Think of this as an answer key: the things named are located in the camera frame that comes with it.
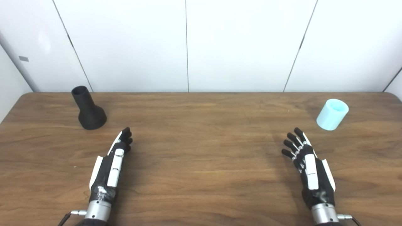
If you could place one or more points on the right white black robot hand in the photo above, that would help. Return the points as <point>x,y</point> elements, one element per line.
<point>315,179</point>

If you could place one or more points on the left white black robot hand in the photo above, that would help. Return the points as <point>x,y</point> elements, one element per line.
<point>108,175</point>

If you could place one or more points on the black funnel-shaped nozzle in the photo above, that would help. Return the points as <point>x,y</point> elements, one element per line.
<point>90,113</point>

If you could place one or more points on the small grey wall label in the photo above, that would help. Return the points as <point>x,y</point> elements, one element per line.
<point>24,58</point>

